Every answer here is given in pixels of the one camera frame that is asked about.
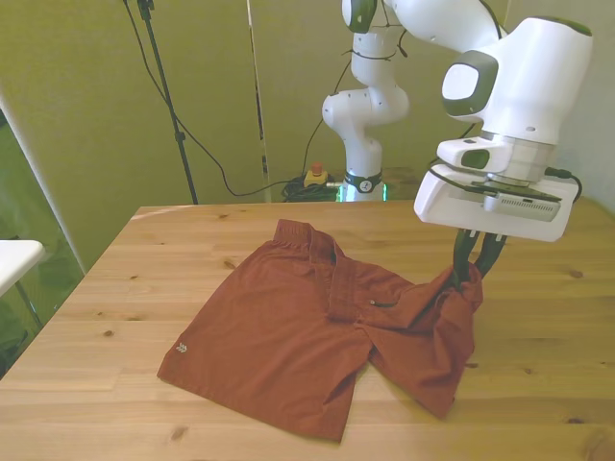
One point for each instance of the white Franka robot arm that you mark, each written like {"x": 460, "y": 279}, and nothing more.
{"x": 528, "y": 72}

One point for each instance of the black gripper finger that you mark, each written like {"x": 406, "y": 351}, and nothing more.
{"x": 490, "y": 254}
{"x": 463, "y": 259}

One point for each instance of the rust orange shorts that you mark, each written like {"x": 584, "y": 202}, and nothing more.
{"x": 278, "y": 336}

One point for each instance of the white folding side table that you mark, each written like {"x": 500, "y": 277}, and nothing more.
{"x": 14, "y": 259}

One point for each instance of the black tripod stand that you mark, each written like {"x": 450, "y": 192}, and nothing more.
{"x": 185, "y": 158}

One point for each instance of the yellow emergency stop button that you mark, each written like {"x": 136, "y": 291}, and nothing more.
{"x": 316, "y": 175}

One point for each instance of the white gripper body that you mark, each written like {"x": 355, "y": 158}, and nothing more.
{"x": 442, "y": 206}

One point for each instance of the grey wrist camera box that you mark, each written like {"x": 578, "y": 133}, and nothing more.
{"x": 521, "y": 207}

